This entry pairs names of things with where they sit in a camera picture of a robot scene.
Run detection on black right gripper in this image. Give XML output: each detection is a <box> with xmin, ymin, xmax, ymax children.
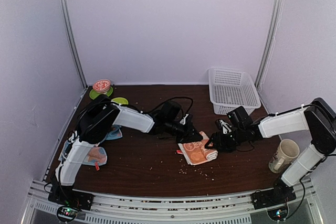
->
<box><xmin>205</xmin><ymin>126</ymin><xmax>245</xmax><ymax>153</ymax></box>

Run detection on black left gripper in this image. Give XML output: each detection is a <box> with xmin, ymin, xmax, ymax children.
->
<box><xmin>165</xmin><ymin>120</ymin><xmax>203</xmax><ymax>144</ymax></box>

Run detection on orange bunny pattern towel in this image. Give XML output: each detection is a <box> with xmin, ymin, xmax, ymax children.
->
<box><xmin>178</xmin><ymin>131</ymin><xmax>218</xmax><ymax>166</ymax></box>

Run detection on white plastic basket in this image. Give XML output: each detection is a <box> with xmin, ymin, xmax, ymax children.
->
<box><xmin>208</xmin><ymin>68</ymin><xmax>261</xmax><ymax>115</ymax></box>

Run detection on blue patchwork towel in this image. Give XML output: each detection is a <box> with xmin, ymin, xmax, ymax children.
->
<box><xmin>58</xmin><ymin>125</ymin><xmax>123</xmax><ymax>166</ymax></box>

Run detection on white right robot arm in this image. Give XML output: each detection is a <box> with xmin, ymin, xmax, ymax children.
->
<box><xmin>205</xmin><ymin>98</ymin><xmax>335</xmax><ymax>204</ymax></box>

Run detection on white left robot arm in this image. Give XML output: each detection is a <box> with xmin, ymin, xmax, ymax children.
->
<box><xmin>53</xmin><ymin>94</ymin><xmax>203</xmax><ymax>205</ymax></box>

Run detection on scattered rice crumbs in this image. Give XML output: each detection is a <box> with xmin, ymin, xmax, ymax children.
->
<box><xmin>140</xmin><ymin>153</ymin><xmax>217</xmax><ymax>182</ymax></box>

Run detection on beige ceramic mug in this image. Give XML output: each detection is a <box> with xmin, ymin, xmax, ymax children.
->
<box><xmin>268</xmin><ymin>138</ymin><xmax>300</xmax><ymax>174</ymax></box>

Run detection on lime green bowl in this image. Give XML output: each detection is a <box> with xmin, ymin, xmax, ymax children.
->
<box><xmin>111</xmin><ymin>97</ymin><xmax>129</xmax><ymax>105</ymax></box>

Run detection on red patterned small bowl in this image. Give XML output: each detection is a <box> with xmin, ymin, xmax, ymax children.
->
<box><xmin>92</xmin><ymin>79</ymin><xmax>111</xmax><ymax>94</ymax></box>

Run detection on lime green plate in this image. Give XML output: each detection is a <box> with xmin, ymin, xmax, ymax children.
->
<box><xmin>89</xmin><ymin>86</ymin><xmax>113</xmax><ymax>100</ymax></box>

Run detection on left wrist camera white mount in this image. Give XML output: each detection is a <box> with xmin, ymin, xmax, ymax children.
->
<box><xmin>180</xmin><ymin>114</ymin><xmax>189</xmax><ymax>125</ymax></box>

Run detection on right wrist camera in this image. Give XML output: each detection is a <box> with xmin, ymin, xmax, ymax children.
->
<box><xmin>227</xmin><ymin>106</ymin><xmax>253</xmax><ymax>130</ymax></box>

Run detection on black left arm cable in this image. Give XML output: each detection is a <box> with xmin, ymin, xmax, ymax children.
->
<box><xmin>141</xmin><ymin>96</ymin><xmax>195</xmax><ymax>120</ymax></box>

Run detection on aluminium front rail base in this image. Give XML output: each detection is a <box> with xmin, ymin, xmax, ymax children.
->
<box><xmin>20</xmin><ymin>178</ymin><xmax>323</xmax><ymax>224</ymax></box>

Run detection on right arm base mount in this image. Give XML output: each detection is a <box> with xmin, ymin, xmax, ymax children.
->
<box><xmin>251</xmin><ymin>179</ymin><xmax>296</xmax><ymax>222</ymax></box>

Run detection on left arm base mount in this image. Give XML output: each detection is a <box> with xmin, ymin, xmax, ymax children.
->
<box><xmin>48</xmin><ymin>176</ymin><xmax>94</xmax><ymax>223</ymax></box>

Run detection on right aluminium frame post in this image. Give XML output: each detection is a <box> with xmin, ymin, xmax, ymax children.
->
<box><xmin>255</xmin><ymin>0</ymin><xmax>283</xmax><ymax>91</ymax></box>

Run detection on aluminium frame post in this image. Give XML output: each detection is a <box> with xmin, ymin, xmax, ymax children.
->
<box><xmin>60</xmin><ymin>0</ymin><xmax>88</xmax><ymax>89</ymax></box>
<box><xmin>255</xmin><ymin>0</ymin><xmax>283</xmax><ymax>91</ymax></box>

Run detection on left aluminium frame post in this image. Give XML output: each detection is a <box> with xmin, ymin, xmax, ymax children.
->
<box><xmin>60</xmin><ymin>0</ymin><xmax>88</xmax><ymax>89</ymax></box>

